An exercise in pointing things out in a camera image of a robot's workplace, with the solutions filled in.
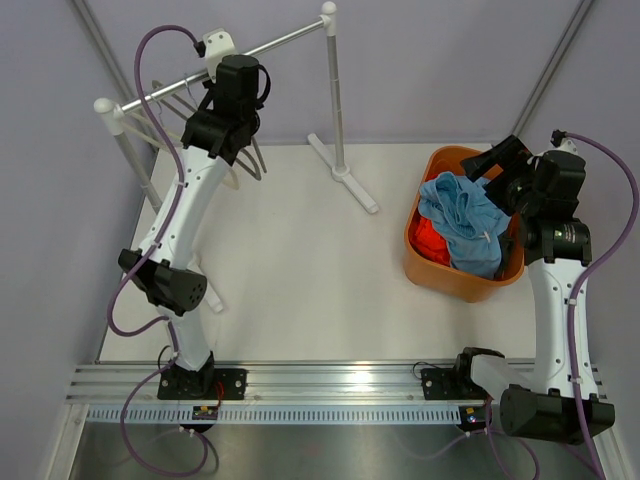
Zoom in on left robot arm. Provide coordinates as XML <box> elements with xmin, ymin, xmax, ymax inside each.
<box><xmin>118</xmin><ymin>54</ymin><xmax>271</xmax><ymax>400</ymax></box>

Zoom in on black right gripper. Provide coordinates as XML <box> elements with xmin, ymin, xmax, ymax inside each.
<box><xmin>461</xmin><ymin>136</ymin><xmax>542</xmax><ymax>218</ymax></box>

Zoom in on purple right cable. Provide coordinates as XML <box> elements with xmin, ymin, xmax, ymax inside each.
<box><xmin>567</xmin><ymin>132</ymin><xmax>640</xmax><ymax>480</ymax></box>

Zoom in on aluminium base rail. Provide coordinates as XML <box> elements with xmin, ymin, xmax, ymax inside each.
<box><xmin>64</xmin><ymin>360</ymin><xmax>609</xmax><ymax>405</ymax></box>

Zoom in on grey clothes hanger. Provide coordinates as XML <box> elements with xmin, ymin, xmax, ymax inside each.
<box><xmin>153</xmin><ymin>94</ymin><xmax>196</xmax><ymax>147</ymax></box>

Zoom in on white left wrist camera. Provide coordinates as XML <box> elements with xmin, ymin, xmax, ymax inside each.
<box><xmin>196</xmin><ymin>28</ymin><xmax>238</xmax><ymax>78</ymax></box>

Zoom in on white and silver clothes rack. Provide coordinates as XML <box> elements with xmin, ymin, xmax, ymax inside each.
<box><xmin>93</xmin><ymin>1</ymin><xmax>380</xmax><ymax>315</ymax></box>

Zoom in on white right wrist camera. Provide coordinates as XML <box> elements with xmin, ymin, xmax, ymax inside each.
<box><xmin>550</xmin><ymin>129</ymin><xmax>578</xmax><ymax>156</ymax></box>

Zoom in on light blue shorts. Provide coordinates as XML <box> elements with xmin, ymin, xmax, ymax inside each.
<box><xmin>418</xmin><ymin>171</ymin><xmax>511</xmax><ymax>280</ymax></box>

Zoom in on white slotted cable duct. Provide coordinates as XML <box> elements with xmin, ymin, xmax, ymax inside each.
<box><xmin>87</xmin><ymin>404</ymin><xmax>461</xmax><ymax>425</ymax></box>

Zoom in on orange plastic basket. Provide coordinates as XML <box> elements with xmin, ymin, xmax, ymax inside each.
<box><xmin>403</xmin><ymin>145</ymin><xmax>525</xmax><ymax>303</ymax></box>

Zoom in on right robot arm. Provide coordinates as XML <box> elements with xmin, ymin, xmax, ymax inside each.
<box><xmin>452</xmin><ymin>132</ymin><xmax>615</xmax><ymax>445</ymax></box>

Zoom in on olive green shorts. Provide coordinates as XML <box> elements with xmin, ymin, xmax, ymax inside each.
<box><xmin>494</xmin><ymin>225</ymin><xmax>516</xmax><ymax>280</ymax></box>

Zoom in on orange shorts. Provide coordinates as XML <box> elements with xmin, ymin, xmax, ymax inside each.
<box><xmin>409</xmin><ymin>217</ymin><xmax>451</xmax><ymax>267</ymax></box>

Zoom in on white clothes hanger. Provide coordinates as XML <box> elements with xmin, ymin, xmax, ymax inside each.
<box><xmin>117</xmin><ymin>79</ymin><xmax>241</xmax><ymax>190</ymax></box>

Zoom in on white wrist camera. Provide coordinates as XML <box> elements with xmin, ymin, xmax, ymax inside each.
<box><xmin>196</xmin><ymin>28</ymin><xmax>238</xmax><ymax>78</ymax></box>
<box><xmin>550</xmin><ymin>129</ymin><xmax>578</xmax><ymax>156</ymax></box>

